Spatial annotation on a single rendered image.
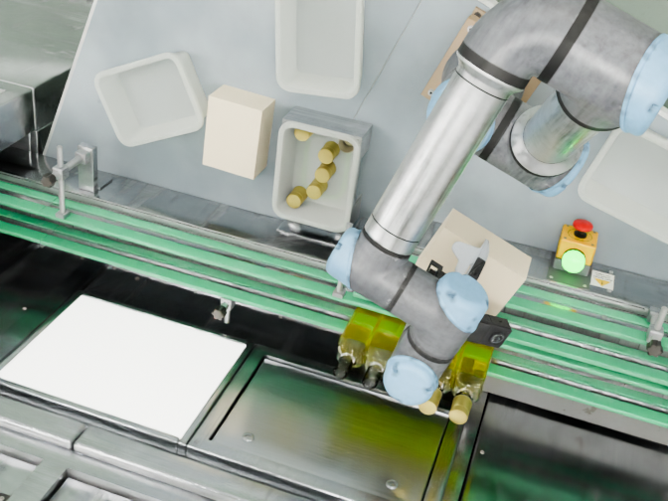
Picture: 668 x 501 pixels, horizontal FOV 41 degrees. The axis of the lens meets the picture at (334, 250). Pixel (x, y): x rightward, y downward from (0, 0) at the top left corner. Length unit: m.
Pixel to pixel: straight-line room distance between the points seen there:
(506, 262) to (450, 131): 0.44
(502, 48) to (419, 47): 0.70
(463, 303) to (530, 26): 0.36
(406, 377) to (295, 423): 0.55
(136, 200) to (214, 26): 0.43
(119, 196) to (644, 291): 1.15
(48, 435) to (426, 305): 0.82
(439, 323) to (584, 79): 0.37
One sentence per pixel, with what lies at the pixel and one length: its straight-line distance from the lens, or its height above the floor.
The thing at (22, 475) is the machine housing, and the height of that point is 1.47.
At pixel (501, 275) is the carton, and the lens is 1.51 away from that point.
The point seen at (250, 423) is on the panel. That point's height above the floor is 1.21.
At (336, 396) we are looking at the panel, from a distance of 1.82.
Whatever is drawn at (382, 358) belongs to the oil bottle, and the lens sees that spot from 1.70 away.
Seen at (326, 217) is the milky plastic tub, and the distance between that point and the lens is 1.90.
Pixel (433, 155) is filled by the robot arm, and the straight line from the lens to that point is 1.13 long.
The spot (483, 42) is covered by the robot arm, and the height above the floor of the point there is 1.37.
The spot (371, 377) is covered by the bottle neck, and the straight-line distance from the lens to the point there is 1.66.
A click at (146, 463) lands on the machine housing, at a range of 1.67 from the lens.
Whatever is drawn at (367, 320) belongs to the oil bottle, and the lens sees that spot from 1.78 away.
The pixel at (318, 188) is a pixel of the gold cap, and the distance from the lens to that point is 1.88.
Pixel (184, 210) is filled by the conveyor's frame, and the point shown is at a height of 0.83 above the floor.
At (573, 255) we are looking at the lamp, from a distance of 1.78.
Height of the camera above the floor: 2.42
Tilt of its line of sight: 56 degrees down
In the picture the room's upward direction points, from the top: 146 degrees counter-clockwise
